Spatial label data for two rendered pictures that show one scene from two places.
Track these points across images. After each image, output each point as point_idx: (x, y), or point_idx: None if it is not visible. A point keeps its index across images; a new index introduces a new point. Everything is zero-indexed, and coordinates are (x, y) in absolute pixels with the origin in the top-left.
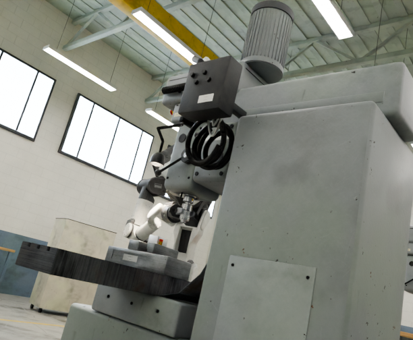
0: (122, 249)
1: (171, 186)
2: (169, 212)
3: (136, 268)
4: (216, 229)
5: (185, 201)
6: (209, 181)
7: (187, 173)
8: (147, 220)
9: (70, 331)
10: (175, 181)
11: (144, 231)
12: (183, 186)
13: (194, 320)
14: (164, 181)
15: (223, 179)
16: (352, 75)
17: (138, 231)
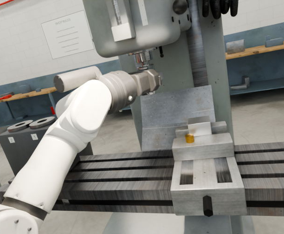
0: (236, 164)
1: (174, 37)
2: (158, 86)
3: (261, 143)
4: (227, 75)
5: (149, 60)
6: (187, 28)
7: (177, 14)
8: (93, 135)
9: None
10: (176, 27)
11: (64, 177)
12: (178, 36)
13: (233, 141)
14: (169, 26)
15: (190, 26)
16: None
17: (54, 195)
